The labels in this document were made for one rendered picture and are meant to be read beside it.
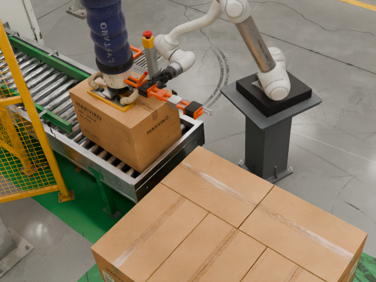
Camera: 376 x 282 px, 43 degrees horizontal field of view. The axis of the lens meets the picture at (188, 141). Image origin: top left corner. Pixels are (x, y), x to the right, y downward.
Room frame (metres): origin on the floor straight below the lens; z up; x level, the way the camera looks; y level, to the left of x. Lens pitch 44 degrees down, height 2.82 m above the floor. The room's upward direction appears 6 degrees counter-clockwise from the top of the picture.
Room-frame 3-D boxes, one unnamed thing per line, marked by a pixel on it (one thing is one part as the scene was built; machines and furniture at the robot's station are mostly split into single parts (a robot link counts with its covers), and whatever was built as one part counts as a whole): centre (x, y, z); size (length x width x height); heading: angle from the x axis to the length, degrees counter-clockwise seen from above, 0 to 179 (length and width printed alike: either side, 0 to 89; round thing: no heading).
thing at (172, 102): (2.11, 0.05, 1.07); 0.07 x 0.07 x 0.04; 47
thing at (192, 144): (2.18, 0.13, 0.47); 0.70 x 0.03 x 0.15; 137
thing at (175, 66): (2.42, 0.04, 1.07); 0.09 x 0.06 x 0.09; 47
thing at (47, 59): (3.43, 1.05, 0.60); 1.60 x 0.10 x 0.09; 47
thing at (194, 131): (2.18, 0.13, 0.58); 0.70 x 0.03 x 0.06; 137
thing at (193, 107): (2.02, -0.04, 1.07); 0.08 x 0.07 x 0.05; 47
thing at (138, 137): (2.42, 0.39, 0.75); 0.60 x 0.40 x 0.40; 44
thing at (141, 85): (2.26, 0.21, 1.08); 0.10 x 0.08 x 0.06; 137
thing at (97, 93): (2.36, 0.45, 0.97); 0.34 x 0.10 x 0.05; 47
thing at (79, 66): (3.22, 0.76, 0.50); 2.31 x 0.05 x 0.19; 47
